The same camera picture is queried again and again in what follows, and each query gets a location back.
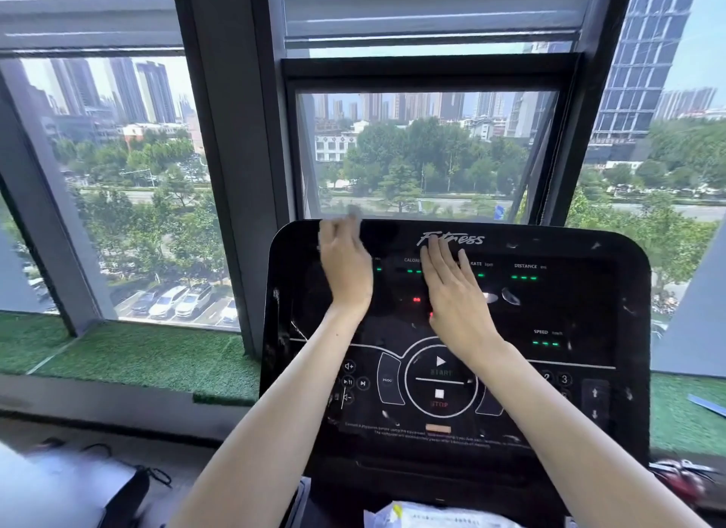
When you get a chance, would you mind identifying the person's left hand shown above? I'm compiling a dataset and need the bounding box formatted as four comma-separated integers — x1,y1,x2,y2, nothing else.
317,207,374,315

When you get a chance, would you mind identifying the person's right hand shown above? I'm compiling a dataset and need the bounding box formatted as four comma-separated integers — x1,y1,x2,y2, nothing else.
420,235,502,365

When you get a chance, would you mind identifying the person's right forearm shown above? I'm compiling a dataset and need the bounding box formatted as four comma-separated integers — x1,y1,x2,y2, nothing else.
464,340,712,528

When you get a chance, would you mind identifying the person's left forearm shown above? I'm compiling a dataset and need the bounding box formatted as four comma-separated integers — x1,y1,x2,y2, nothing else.
169,305,368,528

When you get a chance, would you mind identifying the black treadmill console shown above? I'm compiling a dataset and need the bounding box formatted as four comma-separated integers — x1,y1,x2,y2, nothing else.
260,219,652,528

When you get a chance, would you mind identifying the dark window pillar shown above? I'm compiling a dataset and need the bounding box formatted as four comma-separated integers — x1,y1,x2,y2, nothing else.
170,0,297,359

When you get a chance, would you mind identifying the black hinged window sash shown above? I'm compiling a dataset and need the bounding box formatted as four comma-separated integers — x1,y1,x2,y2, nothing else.
281,52,584,227

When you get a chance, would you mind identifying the white plastic packet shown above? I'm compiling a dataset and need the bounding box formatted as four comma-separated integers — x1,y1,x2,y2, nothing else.
363,500,525,528

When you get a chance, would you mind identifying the green artificial grass mat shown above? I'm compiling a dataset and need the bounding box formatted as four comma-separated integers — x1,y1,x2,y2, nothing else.
649,372,726,458
0,311,262,407

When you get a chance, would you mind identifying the grey window blind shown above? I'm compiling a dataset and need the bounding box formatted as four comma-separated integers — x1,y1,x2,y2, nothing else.
267,0,599,50
0,0,185,53

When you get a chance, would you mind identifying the grey slanted window beam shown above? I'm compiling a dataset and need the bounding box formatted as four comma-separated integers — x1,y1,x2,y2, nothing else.
651,218,726,379
0,59,119,337

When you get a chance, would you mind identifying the blue flat strip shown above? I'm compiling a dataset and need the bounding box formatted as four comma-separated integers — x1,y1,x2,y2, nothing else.
687,394,726,419

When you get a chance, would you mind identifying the red and white object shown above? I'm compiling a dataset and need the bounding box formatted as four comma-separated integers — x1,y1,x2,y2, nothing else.
649,458,722,507

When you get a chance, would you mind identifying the black pouch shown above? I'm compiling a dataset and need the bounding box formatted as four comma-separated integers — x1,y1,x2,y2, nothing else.
98,466,152,528

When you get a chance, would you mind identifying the white paper sheet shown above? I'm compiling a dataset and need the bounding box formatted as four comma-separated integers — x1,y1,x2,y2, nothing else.
0,441,140,528

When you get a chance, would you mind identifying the black cable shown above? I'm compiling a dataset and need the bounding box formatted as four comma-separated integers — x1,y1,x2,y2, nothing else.
81,443,172,489

